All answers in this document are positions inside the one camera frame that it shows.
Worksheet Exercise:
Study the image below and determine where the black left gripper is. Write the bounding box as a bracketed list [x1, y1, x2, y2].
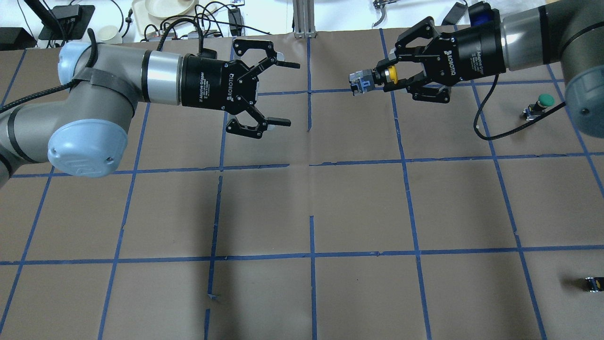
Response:
[181, 39, 301, 138]

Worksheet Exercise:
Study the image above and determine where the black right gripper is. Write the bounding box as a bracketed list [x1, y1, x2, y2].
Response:
[376, 17, 506, 103]

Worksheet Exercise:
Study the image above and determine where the yellow push button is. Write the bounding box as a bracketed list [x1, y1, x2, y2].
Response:
[349, 65, 398, 95]

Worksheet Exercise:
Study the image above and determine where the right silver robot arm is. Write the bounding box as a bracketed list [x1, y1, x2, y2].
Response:
[368, 0, 604, 138]

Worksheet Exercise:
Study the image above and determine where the green push button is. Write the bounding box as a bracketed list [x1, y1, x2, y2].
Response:
[520, 94, 555, 122]

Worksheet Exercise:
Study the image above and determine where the beige tray with plates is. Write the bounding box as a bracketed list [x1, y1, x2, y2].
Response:
[130, 0, 199, 35]

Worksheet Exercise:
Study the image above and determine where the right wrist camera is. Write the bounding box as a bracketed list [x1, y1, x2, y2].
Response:
[468, 1, 501, 28]

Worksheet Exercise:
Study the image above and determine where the aluminium frame post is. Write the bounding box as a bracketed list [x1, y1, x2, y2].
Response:
[293, 0, 317, 39]

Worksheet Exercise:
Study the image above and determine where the black camera cable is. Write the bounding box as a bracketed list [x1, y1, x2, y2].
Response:
[0, 28, 100, 114]

